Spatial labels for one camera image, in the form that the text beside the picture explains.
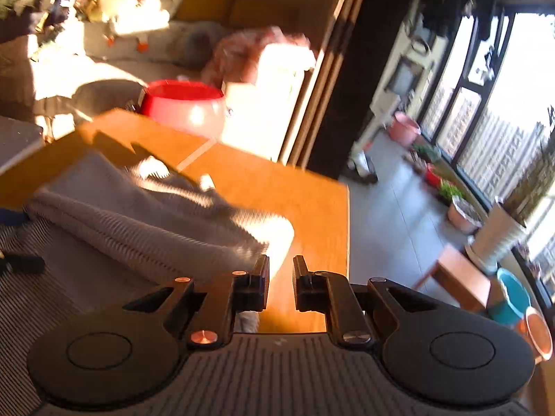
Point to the white goose plush toy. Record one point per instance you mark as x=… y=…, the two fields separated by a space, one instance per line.
x=147 y=4

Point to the wooden stool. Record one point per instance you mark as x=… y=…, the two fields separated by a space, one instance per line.
x=459 y=275

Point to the grey neck pillow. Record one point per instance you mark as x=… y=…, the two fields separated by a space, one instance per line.
x=196 y=44

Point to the teal bucket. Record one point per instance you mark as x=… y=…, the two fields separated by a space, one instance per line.
x=509 y=299

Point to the yellow cushion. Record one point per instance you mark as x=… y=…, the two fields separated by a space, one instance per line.
x=264 y=15
x=203 y=6

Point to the pink bucket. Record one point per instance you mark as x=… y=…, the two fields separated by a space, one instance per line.
x=404 y=129

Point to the wooden sliding door frame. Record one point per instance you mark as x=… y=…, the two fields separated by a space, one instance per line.
x=312 y=95

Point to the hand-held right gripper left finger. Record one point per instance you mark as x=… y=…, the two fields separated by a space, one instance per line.
x=261 y=278

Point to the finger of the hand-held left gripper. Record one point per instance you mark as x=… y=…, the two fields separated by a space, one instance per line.
x=11 y=216
x=24 y=262

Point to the grey striped shirt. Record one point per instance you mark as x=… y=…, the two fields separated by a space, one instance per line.
x=143 y=225

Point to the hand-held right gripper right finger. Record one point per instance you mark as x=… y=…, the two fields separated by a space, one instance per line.
x=300 y=278

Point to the white vacuum cleaner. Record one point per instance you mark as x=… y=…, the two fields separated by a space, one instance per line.
x=362 y=162

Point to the red plastic basin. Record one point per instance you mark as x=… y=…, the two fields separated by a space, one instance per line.
x=182 y=106

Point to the white cabinet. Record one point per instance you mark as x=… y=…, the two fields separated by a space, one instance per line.
x=269 y=108

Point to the white ribbed flower pot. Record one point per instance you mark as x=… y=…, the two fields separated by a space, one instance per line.
x=494 y=238

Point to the red flower pot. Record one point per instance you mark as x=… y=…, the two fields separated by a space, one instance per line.
x=432 y=177

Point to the pink planter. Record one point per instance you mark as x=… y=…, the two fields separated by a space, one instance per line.
x=463 y=216

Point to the grey flat panel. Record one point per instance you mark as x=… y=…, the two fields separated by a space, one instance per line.
x=17 y=141

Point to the pink blanket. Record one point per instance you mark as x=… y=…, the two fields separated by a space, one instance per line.
x=234 y=57

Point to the dark hanging clothes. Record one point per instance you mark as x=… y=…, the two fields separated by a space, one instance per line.
x=451 y=0

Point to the small brown plush toy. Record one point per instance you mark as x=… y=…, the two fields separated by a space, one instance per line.
x=89 y=9

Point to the orange bucket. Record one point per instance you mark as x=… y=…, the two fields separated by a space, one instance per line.
x=536 y=336

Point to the grey sofa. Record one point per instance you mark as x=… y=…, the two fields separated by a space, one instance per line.
x=130 y=70

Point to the green potted plant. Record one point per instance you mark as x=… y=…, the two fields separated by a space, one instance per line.
x=450 y=190
x=425 y=154

